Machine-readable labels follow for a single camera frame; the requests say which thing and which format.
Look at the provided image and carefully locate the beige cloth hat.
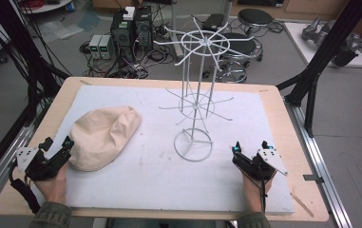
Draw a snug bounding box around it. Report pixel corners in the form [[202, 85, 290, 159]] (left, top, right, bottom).
[[68, 105, 143, 173]]

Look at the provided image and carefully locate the white wire display rack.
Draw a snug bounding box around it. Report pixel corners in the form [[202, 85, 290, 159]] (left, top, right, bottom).
[[152, 16, 256, 162]]

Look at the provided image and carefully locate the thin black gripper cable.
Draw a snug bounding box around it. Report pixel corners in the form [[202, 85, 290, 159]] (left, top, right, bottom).
[[257, 177, 268, 214]]

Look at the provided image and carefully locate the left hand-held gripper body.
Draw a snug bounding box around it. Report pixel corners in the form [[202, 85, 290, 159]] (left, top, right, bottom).
[[16, 146, 72, 181]]

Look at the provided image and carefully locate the black chrome-legged stool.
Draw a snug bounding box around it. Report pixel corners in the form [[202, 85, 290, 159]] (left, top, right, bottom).
[[214, 31, 264, 85]]

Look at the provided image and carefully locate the black computer tower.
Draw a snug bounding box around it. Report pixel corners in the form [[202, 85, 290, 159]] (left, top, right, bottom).
[[109, 10, 136, 63], [133, 5, 155, 54]]

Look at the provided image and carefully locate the thin wooden stick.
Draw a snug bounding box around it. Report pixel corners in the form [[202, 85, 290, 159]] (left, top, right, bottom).
[[290, 192, 315, 219]]

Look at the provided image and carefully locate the person's right hand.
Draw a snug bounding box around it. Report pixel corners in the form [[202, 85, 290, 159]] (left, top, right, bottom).
[[241, 172, 275, 214]]

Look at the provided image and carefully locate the tangle of floor cables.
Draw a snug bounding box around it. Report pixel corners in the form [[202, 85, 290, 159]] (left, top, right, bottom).
[[79, 40, 177, 80]]

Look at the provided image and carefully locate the round white table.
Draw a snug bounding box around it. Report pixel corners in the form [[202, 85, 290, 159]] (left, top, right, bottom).
[[19, 0, 76, 15]]

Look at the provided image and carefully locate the aluminium rail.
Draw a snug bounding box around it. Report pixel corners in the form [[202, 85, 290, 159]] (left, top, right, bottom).
[[283, 96, 354, 228], [0, 122, 45, 214]]

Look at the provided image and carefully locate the black metal frame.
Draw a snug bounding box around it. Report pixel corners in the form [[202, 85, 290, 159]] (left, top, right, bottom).
[[0, 0, 72, 188], [276, 0, 362, 139]]

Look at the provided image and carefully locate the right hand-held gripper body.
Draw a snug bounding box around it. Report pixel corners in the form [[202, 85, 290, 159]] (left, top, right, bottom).
[[232, 147, 289, 182]]

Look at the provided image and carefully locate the black round stool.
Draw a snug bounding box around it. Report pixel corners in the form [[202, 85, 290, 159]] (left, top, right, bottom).
[[237, 8, 276, 36]]

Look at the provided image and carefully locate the grey bench power supply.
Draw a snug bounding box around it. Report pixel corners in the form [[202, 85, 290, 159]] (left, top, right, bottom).
[[87, 33, 103, 60], [99, 33, 115, 61]]

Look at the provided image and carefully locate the black metal bracket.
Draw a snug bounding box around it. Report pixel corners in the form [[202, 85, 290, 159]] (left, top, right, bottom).
[[302, 174, 326, 185]]

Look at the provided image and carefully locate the white platform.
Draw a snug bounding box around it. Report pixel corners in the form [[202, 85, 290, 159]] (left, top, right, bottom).
[[283, 21, 362, 69]]

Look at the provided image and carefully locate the black sleeved gripper cable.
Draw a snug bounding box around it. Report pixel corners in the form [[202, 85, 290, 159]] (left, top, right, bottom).
[[9, 161, 43, 216]]

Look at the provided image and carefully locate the person's left hand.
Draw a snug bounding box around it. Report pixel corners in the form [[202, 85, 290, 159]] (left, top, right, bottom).
[[33, 161, 69, 205]]

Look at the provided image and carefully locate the white foam mat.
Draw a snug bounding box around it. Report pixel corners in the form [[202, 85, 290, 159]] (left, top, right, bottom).
[[30, 85, 295, 216]]

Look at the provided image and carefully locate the white box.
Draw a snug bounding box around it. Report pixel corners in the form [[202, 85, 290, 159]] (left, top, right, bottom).
[[123, 6, 137, 22]]

